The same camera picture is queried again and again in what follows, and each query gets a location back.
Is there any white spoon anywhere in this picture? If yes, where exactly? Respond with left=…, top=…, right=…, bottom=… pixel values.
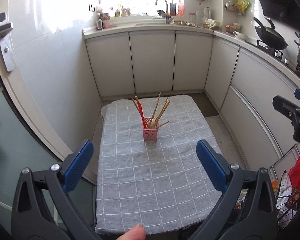
left=148, top=118, right=157, bottom=128

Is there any red chopstick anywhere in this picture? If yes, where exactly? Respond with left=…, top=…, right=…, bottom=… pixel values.
left=137, top=101, right=148, bottom=128

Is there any chrome kitchen faucet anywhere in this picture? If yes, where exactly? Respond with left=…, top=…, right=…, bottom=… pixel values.
left=155, top=0, right=173, bottom=24

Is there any person's left hand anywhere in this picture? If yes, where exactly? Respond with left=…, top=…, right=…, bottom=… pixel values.
left=117, top=224, right=146, bottom=240

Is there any gas stove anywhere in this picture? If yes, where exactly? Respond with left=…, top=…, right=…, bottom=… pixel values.
left=256, top=40, right=300, bottom=78

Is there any grey checked tablecloth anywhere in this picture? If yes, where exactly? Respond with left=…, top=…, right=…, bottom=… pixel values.
left=95, top=95, right=221, bottom=235

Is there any dark floor mat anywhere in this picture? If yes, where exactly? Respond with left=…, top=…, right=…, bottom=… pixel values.
left=190, top=93, right=219, bottom=118

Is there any black wok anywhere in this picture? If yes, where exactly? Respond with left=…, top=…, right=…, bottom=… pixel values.
left=253, top=17, right=288, bottom=50

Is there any pink perforated utensil holder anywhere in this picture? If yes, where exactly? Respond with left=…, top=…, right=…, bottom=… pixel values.
left=142, top=118, right=158, bottom=141

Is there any door handle plate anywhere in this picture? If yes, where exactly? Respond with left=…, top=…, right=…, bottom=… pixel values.
left=0, top=12, right=17, bottom=73

